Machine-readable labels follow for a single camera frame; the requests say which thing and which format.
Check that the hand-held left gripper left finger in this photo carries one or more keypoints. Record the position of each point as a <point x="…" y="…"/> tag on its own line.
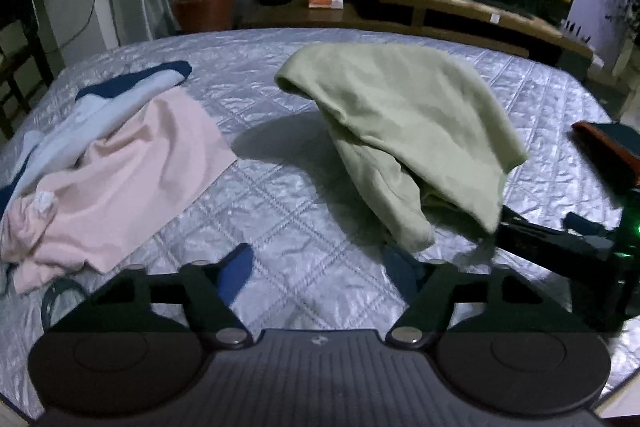
<point x="235" y="272"/>

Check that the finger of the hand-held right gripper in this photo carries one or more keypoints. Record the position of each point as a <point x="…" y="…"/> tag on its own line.
<point x="587" y="226"/>
<point x="535" y="239"/>

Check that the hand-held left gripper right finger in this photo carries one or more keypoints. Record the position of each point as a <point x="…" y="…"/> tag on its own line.
<point x="400" y="268"/>

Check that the pink garment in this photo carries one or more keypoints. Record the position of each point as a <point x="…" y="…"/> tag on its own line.
<point x="140" y="172"/>

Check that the light green shirt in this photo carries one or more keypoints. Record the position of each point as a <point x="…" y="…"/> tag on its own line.
<point x="400" y="117"/>

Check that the orange-edged dark zip case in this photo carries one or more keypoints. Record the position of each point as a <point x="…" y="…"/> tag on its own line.
<point x="615" y="142"/>

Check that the silver quilted bedspread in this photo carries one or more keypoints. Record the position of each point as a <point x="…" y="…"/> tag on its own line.
<point x="300" y="187"/>

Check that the navy and pale blue shirt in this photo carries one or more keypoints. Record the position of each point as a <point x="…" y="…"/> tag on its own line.
<point x="100" y="112"/>

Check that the terracotta plant pot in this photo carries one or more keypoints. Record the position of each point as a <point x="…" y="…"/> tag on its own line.
<point x="205" y="12"/>

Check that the dark wooden chair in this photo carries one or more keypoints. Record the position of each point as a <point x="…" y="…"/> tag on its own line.
<point x="20" y="32"/>

